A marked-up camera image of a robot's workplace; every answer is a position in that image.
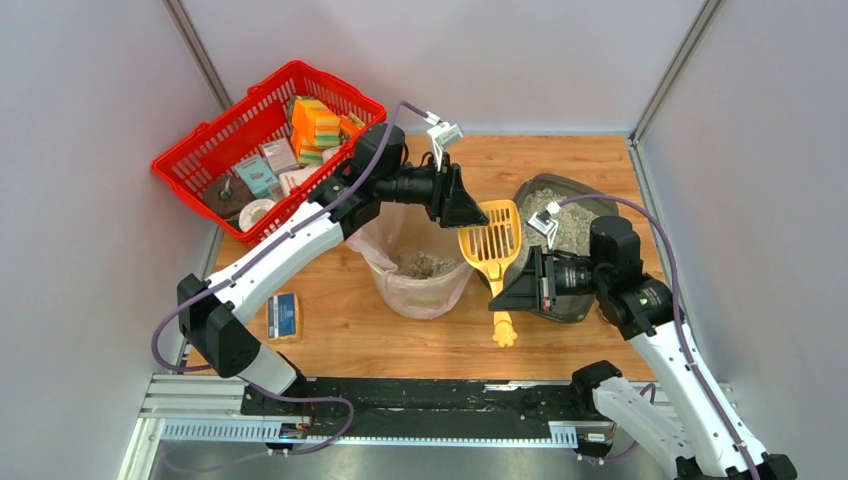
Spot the blue yellow sponge pack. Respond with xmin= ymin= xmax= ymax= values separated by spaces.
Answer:
xmin=266 ymin=293 xmax=302 ymax=342

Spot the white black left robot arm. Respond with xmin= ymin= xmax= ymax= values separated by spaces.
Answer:
xmin=177 ymin=121 xmax=488 ymax=394

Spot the orange sponge stack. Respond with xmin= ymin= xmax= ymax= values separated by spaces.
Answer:
xmin=289 ymin=96 xmax=341 ymax=166

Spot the white tape roll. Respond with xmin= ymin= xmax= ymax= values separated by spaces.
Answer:
xmin=238 ymin=198 xmax=276 ymax=232

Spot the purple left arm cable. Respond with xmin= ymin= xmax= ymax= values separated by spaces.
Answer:
xmin=150 ymin=100 xmax=439 ymax=458

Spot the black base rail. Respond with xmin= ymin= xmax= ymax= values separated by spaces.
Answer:
xmin=240 ymin=377 xmax=615 ymax=443

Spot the yellow litter scoop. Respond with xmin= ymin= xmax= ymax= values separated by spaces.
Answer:
xmin=457 ymin=199 xmax=524 ymax=349

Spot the white bin with bag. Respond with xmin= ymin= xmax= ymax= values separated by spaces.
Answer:
xmin=346 ymin=203 xmax=473 ymax=319

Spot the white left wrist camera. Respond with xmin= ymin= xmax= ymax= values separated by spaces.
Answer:
xmin=426 ymin=116 xmax=464 ymax=171

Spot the grey litter box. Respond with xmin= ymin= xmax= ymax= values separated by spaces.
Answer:
xmin=505 ymin=173 xmax=619 ymax=324

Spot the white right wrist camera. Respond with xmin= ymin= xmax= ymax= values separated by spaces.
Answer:
xmin=527 ymin=201 xmax=562 ymax=251

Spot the teal small box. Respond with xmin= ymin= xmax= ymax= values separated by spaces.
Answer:
xmin=234 ymin=155 xmax=278 ymax=198

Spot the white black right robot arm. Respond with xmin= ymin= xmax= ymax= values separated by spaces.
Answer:
xmin=489 ymin=216 xmax=798 ymax=479

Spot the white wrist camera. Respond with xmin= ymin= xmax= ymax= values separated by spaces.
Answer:
xmin=426 ymin=116 xmax=464 ymax=171
xmin=527 ymin=201 xmax=562 ymax=251

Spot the red shopping basket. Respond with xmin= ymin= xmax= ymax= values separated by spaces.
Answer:
xmin=151 ymin=60 xmax=387 ymax=247

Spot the brown round disc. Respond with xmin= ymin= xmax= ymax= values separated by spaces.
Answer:
xmin=202 ymin=175 xmax=256 ymax=220

